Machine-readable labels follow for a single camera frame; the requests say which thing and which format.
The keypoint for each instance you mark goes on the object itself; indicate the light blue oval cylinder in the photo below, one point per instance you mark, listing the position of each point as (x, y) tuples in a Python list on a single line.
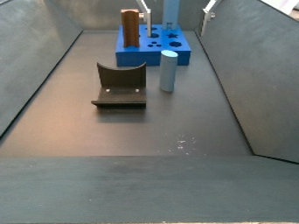
[(168, 70)]

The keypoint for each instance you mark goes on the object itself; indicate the black curved stand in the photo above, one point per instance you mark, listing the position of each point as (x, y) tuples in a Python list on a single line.
[(121, 87)]

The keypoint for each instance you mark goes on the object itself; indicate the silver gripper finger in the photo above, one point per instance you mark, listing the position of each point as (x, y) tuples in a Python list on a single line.
[(206, 12), (145, 16)]

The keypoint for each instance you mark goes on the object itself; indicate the blue shape-sorting board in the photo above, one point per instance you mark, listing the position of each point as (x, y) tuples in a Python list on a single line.
[(148, 52)]

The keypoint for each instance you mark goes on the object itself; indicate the brown wavy peg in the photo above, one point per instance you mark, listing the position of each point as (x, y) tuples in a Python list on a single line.
[(129, 22)]

